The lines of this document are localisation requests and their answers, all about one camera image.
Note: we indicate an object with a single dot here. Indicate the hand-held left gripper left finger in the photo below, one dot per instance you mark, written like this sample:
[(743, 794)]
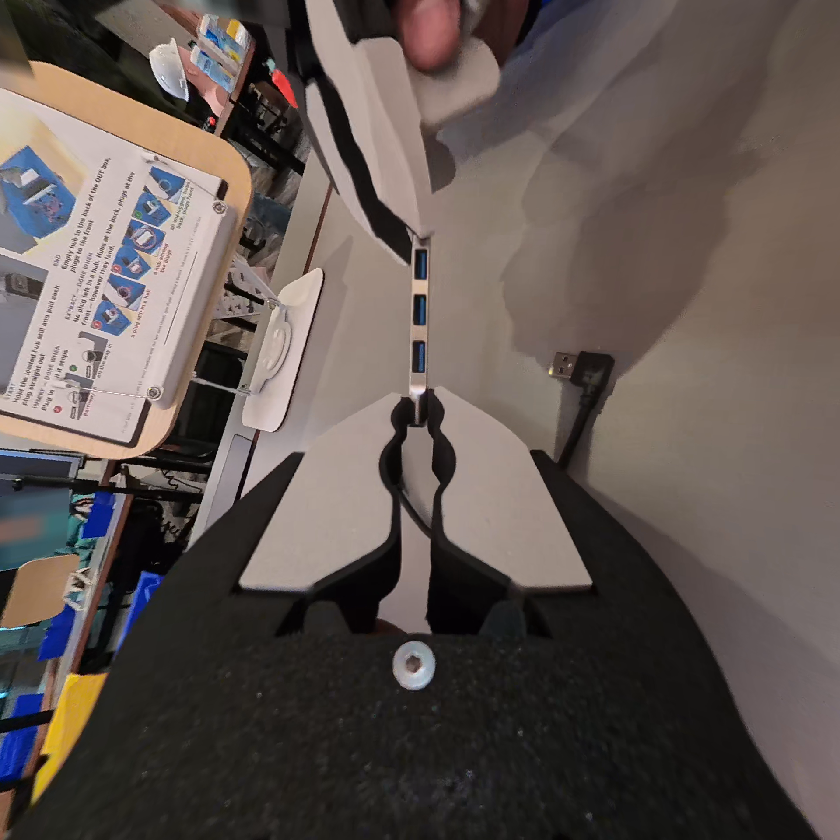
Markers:
[(328, 518)]

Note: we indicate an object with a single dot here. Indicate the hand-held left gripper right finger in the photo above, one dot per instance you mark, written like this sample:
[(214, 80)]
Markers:
[(505, 518)]

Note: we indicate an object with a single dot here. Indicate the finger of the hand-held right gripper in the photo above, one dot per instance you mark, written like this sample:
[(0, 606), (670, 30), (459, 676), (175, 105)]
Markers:
[(341, 170), (387, 118)]

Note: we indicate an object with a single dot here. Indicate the white hard hat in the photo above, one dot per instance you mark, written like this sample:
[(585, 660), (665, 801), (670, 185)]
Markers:
[(167, 69)]

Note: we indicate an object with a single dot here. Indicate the printed instruction sheet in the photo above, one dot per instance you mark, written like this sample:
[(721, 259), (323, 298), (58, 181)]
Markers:
[(79, 262)]

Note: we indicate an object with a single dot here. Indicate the yellow plastic bin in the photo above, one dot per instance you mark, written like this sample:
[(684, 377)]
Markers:
[(65, 728)]

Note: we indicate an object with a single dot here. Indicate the small blue plastic bin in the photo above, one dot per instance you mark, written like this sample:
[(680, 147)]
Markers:
[(16, 735)]

